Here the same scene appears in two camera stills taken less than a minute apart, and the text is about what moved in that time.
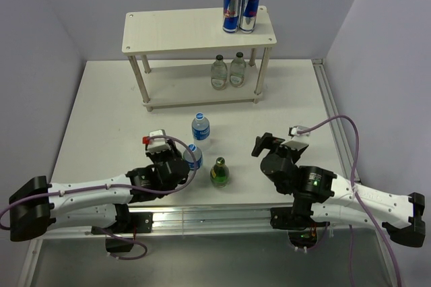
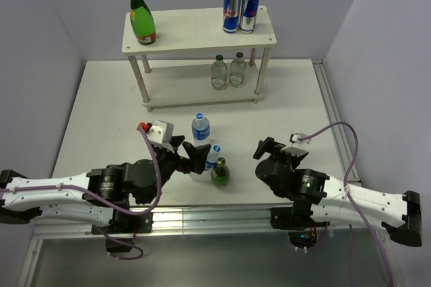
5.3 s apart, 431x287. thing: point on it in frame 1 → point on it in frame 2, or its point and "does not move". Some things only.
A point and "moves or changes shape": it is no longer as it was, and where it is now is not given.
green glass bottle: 219,173 does not move
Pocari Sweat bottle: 201,131 does not move
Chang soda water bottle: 219,73 does not move
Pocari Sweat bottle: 197,154 moves or changes shape
